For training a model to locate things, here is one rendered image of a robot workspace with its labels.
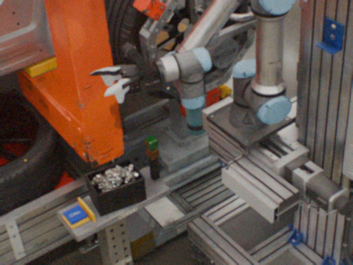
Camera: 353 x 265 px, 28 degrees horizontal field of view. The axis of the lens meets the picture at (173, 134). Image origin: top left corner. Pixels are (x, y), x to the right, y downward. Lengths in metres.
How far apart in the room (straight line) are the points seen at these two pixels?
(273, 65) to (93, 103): 0.77
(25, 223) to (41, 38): 0.78
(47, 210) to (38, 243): 0.16
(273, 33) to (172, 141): 1.36
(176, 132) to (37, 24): 0.87
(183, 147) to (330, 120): 1.11
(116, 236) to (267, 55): 1.06
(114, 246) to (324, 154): 0.95
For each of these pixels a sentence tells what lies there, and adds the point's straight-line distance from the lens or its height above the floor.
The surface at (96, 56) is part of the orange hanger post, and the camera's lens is 2.58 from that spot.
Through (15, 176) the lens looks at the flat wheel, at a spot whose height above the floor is 0.49.
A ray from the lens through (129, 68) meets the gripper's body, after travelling 2.09.
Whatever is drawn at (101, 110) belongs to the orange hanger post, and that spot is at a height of 0.78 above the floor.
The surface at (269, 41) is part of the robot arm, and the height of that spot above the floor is 1.24.
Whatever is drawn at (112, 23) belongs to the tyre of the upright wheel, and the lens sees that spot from 2.90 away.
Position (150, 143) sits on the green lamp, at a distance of 2.72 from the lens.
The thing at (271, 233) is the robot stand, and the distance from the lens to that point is 2.97.
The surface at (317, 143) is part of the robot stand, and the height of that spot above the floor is 0.77.
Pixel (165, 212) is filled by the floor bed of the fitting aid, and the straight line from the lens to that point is 3.25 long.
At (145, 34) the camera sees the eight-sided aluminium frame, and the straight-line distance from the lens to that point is 2.78.
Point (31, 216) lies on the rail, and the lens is 2.96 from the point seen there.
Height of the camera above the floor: 2.40
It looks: 39 degrees down
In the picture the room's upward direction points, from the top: 5 degrees counter-clockwise
